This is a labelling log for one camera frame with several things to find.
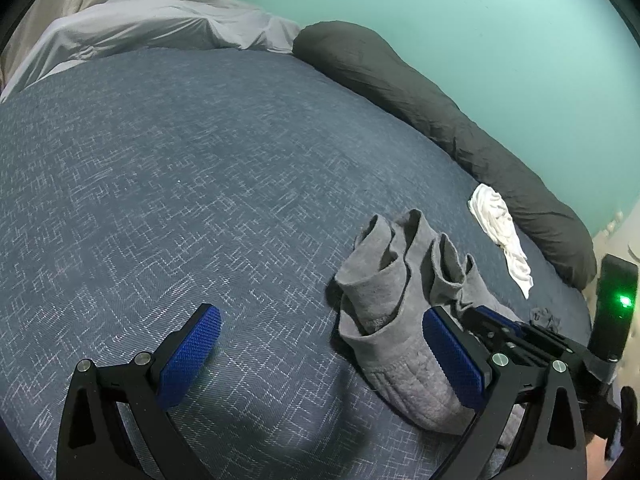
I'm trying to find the person's right hand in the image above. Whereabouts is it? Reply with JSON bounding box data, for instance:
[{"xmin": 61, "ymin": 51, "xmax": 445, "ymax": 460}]
[{"xmin": 605, "ymin": 386, "xmax": 638, "ymax": 462}]

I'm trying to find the long dark grey pillow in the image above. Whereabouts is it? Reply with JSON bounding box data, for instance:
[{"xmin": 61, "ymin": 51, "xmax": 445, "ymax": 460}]
[{"xmin": 293, "ymin": 21, "xmax": 597, "ymax": 289}]

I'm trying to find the dark grey thin garment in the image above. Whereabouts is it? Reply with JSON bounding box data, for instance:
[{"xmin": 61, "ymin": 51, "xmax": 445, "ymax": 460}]
[{"xmin": 529, "ymin": 307, "xmax": 561, "ymax": 334}]

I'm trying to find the light grey blanket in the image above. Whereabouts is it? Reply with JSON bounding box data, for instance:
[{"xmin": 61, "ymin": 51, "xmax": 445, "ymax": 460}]
[{"xmin": 1, "ymin": 0, "xmax": 302, "ymax": 101}]

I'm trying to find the white t-shirt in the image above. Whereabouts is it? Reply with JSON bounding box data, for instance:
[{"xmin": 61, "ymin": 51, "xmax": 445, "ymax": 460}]
[{"xmin": 468, "ymin": 183, "xmax": 534, "ymax": 299}]

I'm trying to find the blue patterned bed sheet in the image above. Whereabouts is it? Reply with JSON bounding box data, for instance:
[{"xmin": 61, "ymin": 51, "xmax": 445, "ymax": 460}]
[{"xmin": 1, "ymin": 49, "xmax": 590, "ymax": 479}]

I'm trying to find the grey quilted sweatshirt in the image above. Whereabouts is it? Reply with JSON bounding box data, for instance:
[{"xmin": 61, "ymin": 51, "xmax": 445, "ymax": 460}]
[{"xmin": 335, "ymin": 209, "xmax": 517, "ymax": 436}]

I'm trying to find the cream tufted headboard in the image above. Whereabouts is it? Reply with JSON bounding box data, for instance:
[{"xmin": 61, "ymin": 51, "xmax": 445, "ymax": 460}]
[{"xmin": 581, "ymin": 206, "xmax": 640, "ymax": 321}]

